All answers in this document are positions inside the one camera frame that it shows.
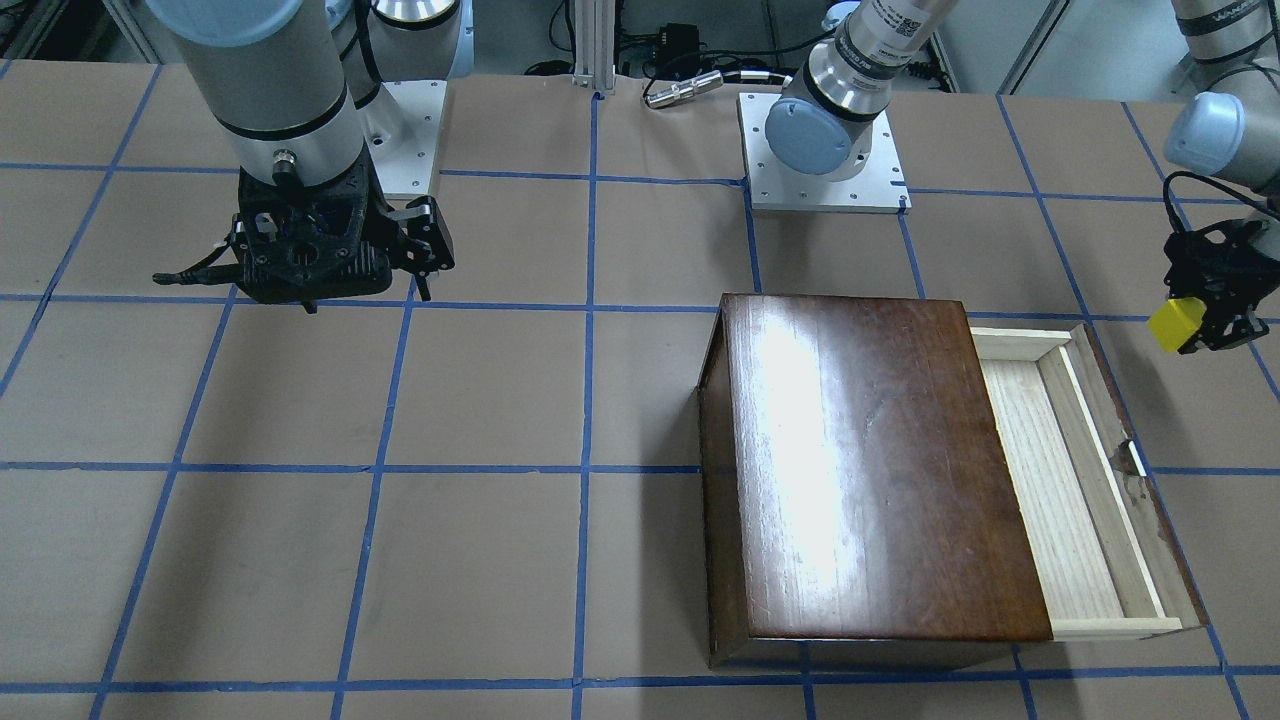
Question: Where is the dark wooden drawer cabinet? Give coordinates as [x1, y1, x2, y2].
[696, 293, 1053, 671]

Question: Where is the wooden drawer with white handle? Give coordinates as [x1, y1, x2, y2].
[972, 325, 1207, 642]

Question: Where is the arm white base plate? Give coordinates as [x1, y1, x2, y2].
[358, 79, 448, 201]
[739, 94, 913, 214]

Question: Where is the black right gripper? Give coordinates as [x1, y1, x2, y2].
[362, 190, 456, 302]

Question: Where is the silver cylinder connector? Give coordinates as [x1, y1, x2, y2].
[643, 70, 724, 110]

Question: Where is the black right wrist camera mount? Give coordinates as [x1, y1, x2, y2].
[152, 152, 393, 313]

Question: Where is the black box behind table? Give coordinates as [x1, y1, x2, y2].
[653, 22, 701, 70]

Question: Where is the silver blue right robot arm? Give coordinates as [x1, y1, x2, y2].
[148, 1, 474, 313]

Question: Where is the yellow block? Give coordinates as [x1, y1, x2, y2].
[1146, 297, 1207, 354]

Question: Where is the aluminium frame post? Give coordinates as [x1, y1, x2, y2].
[568, 0, 617, 99]

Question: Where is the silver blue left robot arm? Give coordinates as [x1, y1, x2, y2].
[764, 1, 1279, 355]

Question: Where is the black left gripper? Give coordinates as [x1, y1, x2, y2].
[1164, 219, 1279, 354]

